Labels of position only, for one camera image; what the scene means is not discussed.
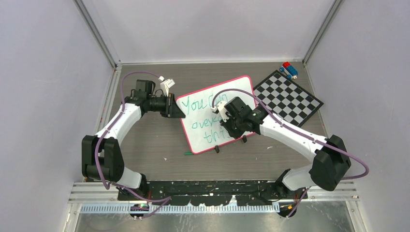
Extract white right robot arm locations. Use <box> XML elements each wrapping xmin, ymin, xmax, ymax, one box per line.
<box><xmin>212</xmin><ymin>103</ymin><xmax>351</xmax><ymax>199</ymax></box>

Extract black white chessboard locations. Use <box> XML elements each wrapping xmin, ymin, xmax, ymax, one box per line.
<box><xmin>253</xmin><ymin>70</ymin><xmax>323</xmax><ymax>127</ymax></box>

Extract pink-framed whiteboard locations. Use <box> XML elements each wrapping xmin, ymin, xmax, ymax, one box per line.
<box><xmin>175</xmin><ymin>75</ymin><xmax>262</xmax><ymax>155</ymax></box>

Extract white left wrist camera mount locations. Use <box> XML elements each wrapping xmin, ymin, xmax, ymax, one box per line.
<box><xmin>158</xmin><ymin>76</ymin><xmax>175</xmax><ymax>96</ymax></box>

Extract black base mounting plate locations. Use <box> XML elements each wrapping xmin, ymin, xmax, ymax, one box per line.
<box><xmin>117</xmin><ymin>180</ymin><xmax>305</xmax><ymax>206</ymax></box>

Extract aluminium frame rail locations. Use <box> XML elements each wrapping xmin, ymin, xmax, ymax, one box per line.
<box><xmin>69</xmin><ymin>182</ymin><xmax>360</xmax><ymax>214</ymax></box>

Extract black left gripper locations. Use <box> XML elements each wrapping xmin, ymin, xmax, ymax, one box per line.
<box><xmin>147</xmin><ymin>93</ymin><xmax>185</xmax><ymax>118</ymax></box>

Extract red blue toy blocks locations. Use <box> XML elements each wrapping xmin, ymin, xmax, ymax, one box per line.
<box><xmin>279</xmin><ymin>61</ymin><xmax>298</xmax><ymax>80</ymax></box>

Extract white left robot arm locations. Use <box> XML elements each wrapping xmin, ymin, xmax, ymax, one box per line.
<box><xmin>82</xmin><ymin>77</ymin><xmax>185</xmax><ymax>200</ymax></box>

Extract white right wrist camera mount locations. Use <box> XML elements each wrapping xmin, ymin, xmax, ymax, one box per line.
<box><xmin>211</xmin><ymin>101</ymin><xmax>230</xmax><ymax>122</ymax></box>

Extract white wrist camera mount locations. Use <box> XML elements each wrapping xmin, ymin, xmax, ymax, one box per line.
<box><xmin>158</xmin><ymin>76</ymin><xmax>175</xmax><ymax>96</ymax></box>
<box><xmin>211</xmin><ymin>101</ymin><xmax>230</xmax><ymax>122</ymax></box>

